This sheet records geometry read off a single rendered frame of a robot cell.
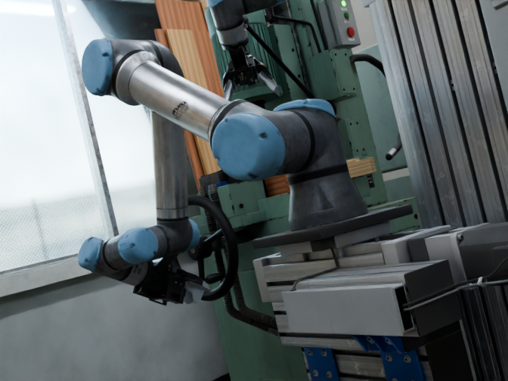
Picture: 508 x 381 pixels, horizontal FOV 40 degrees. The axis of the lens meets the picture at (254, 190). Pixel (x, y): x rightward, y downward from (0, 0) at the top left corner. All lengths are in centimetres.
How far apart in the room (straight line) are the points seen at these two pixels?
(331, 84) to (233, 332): 81
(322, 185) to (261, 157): 16
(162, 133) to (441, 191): 63
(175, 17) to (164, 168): 239
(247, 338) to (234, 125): 103
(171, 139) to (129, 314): 188
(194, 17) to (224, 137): 284
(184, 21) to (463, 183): 286
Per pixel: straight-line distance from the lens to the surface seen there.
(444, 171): 127
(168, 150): 156
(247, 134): 116
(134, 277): 164
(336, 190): 127
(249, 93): 205
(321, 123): 128
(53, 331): 313
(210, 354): 367
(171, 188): 157
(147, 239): 151
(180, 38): 378
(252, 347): 209
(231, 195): 188
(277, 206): 189
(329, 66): 216
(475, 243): 104
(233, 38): 182
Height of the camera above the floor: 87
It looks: 2 degrees up
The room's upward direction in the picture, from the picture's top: 13 degrees counter-clockwise
